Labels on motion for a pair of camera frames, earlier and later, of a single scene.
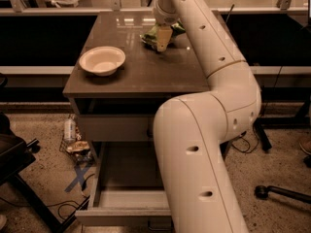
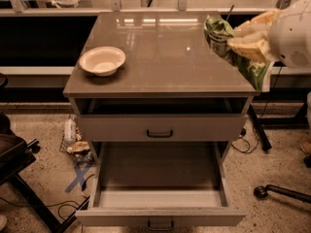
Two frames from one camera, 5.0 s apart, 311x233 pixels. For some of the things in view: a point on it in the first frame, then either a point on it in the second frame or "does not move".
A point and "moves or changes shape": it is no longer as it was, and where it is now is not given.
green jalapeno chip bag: x=150 y=37 moves or changes shape
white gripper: x=165 y=18 -> x=291 y=33
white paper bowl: x=102 y=60 does not move
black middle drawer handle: x=160 y=229 does not move
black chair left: x=16 y=156 does not move
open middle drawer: x=126 y=191 does not move
